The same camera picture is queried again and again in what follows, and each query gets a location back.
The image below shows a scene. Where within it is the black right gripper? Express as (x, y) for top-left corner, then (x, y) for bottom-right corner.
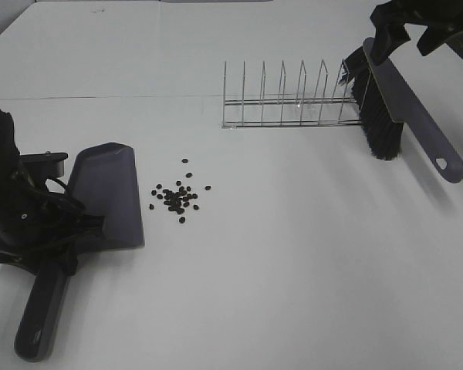
(370, 1), (463, 65)

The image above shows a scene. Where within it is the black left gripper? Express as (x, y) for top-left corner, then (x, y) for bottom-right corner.
(0, 180), (104, 276)

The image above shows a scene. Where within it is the purple plastic dustpan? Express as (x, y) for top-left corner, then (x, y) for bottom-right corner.
(14, 143), (144, 362)

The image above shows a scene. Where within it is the pile of coffee beans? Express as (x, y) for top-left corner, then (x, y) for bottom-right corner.
(146, 156), (213, 224)

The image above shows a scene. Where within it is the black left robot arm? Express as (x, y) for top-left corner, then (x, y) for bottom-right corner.
(0, 109), (103, 276)

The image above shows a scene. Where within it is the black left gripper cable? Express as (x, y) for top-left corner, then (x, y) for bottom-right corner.
(42, 175), (88, 277)

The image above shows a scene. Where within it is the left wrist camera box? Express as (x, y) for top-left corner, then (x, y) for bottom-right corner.
(20, 152), (68, 183)

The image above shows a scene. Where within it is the chrome wire dish rack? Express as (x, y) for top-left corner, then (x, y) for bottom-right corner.
(221, 59), (361, 130)

